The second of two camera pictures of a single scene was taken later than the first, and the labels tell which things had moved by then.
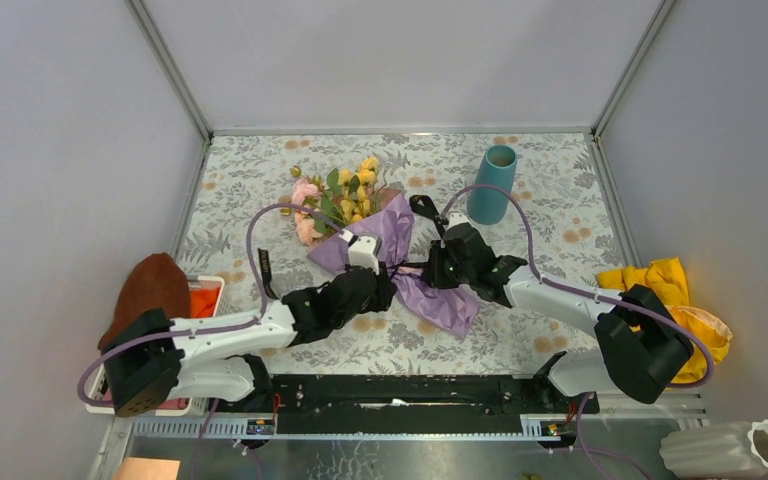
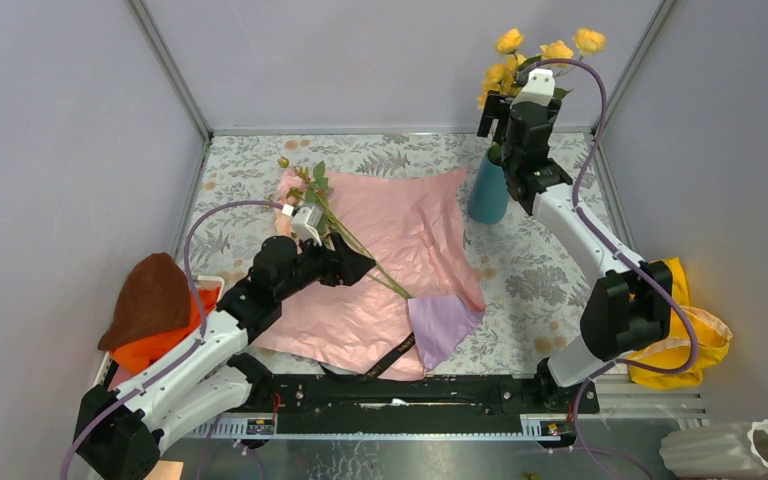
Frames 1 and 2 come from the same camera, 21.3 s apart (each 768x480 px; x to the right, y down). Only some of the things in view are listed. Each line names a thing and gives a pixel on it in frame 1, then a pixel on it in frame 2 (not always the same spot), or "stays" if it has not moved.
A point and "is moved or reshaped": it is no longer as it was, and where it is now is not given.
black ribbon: x=265 y=265 is moved or reshaped
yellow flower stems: x=359 y=190 to x=561 y=91
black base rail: x=413 y=404 stays
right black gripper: x=437 y=251 to x=496 y=107
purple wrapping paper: x=451 y=309 to x=441 y=324
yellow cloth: x=666 y=279 stays
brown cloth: x=155 y=282 stays
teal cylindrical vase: x=487 y=205 stays
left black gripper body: x=378 y=301 to x=310 y=265
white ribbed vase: x=730 y=449 stays
